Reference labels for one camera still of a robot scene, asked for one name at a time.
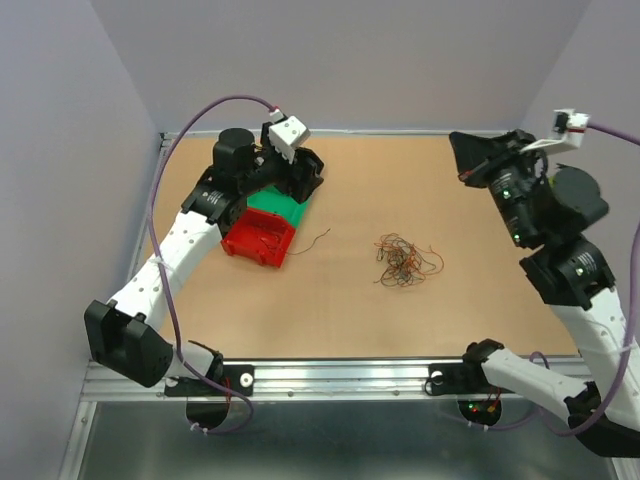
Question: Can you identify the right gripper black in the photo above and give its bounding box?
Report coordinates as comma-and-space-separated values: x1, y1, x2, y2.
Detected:
447, 127, 538, 244

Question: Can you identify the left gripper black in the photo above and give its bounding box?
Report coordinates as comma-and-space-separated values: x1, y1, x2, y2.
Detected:
240, 122, 324, 204

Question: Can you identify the single thin dark cable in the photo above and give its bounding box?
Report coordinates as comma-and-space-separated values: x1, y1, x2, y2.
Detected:
289, 227, 332, 257

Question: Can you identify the cable bundle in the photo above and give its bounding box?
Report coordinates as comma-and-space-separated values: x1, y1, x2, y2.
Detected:
372, 230, 446, 289

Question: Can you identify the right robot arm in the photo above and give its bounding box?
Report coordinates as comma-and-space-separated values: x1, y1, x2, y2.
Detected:
449, 130, 639, 458

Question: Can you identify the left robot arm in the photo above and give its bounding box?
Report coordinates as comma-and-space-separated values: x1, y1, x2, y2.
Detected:
84, 117, 324, 394

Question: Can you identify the green plastic bin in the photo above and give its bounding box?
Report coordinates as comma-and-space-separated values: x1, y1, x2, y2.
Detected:
247, 187, 311, 228

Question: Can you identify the red plastic bin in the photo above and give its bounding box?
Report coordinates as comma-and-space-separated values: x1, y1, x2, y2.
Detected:
221, 208, 296, 268

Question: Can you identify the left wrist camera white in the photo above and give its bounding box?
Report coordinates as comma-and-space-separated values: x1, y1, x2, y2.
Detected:
268, 109, 311, 164

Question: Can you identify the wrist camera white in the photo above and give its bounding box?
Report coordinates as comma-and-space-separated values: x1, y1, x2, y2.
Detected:
268, 109, 311, 164
520, 108, 591, 155

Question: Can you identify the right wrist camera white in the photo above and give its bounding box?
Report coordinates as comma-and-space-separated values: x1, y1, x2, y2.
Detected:
520, 108, 591, 155

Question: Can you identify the aluminium mounting rail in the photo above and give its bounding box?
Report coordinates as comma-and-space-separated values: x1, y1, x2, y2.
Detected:
79, 354, 616, 401

